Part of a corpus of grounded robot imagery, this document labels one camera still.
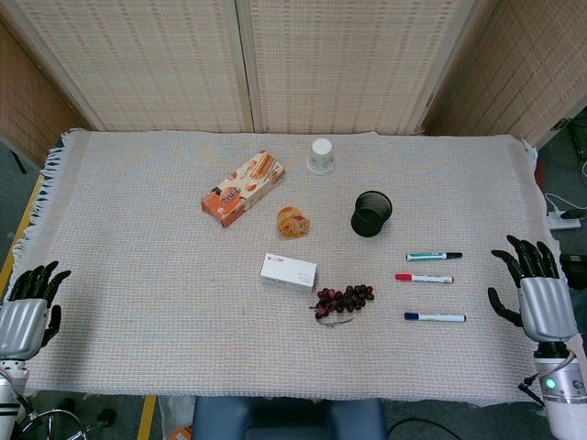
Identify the beige woven tablecloth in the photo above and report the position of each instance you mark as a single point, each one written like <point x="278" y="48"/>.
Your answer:
<point x="160" y="298"/>

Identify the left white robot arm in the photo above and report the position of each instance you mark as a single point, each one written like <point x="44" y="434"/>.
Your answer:
<point x="7" y="394"/>

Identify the white power strip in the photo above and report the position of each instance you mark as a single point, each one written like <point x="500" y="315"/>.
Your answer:
<point x="561" y="223"/>

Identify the chrome stool base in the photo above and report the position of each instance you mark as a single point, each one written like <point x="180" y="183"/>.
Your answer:
<point x="55" y="424"/>

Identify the small white cardboard box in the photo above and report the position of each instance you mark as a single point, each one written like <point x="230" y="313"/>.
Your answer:
<point x="289" y="274"/>

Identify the black mesh pen holder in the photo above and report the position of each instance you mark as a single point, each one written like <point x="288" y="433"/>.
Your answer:
<point x="367" y="227"/>

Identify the dark bamboo screen panel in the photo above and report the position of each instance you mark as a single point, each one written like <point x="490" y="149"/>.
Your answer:
<point x="527" y="69"/>
<point x="27" y="105"/>

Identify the blue padded seat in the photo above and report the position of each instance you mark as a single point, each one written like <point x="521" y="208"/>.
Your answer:
<point x="284" y="419"/>

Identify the orange packet on floor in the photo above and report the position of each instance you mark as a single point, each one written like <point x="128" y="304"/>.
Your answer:
<point x="180" y="433"/>

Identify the orange biscuit box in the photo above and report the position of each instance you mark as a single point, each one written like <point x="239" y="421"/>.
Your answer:
<point x="238" y="194"/>

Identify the light bamboo screen panel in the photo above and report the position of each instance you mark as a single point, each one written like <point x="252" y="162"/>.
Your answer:
<point x="348" y="59"/>
<point x="147" y="59"/>

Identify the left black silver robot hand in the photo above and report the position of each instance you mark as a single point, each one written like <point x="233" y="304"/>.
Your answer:
<point x="20" y="325"/>

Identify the blue cap marker pen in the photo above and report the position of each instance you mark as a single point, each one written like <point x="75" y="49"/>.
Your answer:
<point x="440" y="317"/>

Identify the red cap marker pen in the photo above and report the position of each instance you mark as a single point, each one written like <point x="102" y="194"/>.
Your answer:
<point x="426" y="278"/>

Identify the white paper cup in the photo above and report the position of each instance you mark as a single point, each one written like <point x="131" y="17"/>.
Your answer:
<point x="321" y="158"/>

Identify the orange fruit jelly cup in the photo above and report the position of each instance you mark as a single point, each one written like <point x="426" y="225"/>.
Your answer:
<point x="292" y="223"/>

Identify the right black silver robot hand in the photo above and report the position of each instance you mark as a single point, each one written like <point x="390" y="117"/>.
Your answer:
<point x="546" y="307"/>

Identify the dark red grape bunch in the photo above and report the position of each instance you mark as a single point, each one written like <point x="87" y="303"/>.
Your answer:
<point x="344" y="298"/>

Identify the black cap marker pen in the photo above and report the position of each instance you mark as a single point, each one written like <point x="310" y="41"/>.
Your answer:
<point x="426" y="256"/>

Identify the black box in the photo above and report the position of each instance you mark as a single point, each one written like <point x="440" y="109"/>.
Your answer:
<point x="575" y="270"/>

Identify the black metal stand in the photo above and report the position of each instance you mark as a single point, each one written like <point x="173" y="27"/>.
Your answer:
<point x="579" y="139"/>

